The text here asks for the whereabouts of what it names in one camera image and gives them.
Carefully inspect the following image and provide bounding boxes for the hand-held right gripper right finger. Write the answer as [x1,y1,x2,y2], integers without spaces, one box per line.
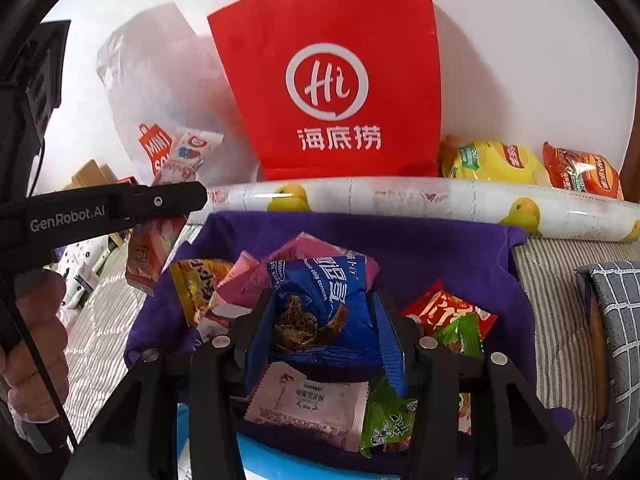
[372,289,583,480]

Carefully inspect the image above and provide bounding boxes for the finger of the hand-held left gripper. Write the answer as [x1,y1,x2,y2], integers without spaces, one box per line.
[127,181,208,222]

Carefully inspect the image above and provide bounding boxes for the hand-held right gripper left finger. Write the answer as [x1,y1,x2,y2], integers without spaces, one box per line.
[60,287,276,480]

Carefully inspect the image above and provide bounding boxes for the panda print snack packet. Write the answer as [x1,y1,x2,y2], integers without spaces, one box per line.
[125,127,225,297]

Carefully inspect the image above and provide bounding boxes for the red snack packet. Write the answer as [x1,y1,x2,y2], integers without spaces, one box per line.
[400,280,499,341]

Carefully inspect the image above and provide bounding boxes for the pink white snack packet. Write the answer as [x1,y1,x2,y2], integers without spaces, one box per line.
[200,250,261,341]

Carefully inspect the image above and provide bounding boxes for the small pale pink snack packet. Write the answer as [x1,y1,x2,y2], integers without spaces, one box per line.
[244,362,370,453]

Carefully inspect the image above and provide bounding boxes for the blue cookie packet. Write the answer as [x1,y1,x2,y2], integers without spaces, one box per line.
[265,255,396,371]

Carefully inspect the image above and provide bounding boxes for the green snack packet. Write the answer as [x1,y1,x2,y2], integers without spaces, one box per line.
[359,312,486,459]

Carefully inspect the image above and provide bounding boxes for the yellow pink snack packet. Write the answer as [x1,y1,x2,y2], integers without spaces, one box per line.
[169,258,236,328]

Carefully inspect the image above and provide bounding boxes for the purple towel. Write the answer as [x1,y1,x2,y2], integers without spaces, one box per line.
[124,210,576,476]

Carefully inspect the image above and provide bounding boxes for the strawberry print snack packet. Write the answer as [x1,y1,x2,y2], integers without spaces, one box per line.
[457,392,475,436]

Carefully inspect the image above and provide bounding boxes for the person's left hand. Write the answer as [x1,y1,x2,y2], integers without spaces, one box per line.
[0,269,70,423]

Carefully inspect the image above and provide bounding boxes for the white spotted pillow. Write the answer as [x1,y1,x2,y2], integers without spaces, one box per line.
[54,235,126,311]

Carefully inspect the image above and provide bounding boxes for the white plastic shopping bag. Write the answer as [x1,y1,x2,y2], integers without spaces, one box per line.
[95,2,263,188]

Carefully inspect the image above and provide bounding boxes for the light blue box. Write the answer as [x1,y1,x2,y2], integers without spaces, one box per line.
[172,400,416,480]

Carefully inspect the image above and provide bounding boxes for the fruit print paper roll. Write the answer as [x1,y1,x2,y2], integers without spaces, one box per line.
[202,176,640,245]

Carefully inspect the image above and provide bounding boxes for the yellow chips bag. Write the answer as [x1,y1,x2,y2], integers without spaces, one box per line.
[439,134,552,187]

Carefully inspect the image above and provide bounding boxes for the grey checked folded cloth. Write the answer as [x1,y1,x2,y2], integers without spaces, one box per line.
[574,260,640,480]

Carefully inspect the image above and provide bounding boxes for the red paper bag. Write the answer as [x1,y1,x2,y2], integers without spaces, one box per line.
[206,0,443,182]

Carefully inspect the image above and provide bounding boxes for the orange chips bag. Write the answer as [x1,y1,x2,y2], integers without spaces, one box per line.
[542,141,625,201]

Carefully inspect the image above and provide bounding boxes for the black cable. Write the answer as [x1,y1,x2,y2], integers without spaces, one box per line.
[0,280,80,452]

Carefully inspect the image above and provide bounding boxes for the brown wooden door frame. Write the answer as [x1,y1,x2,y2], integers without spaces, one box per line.
[619,147,640,201]

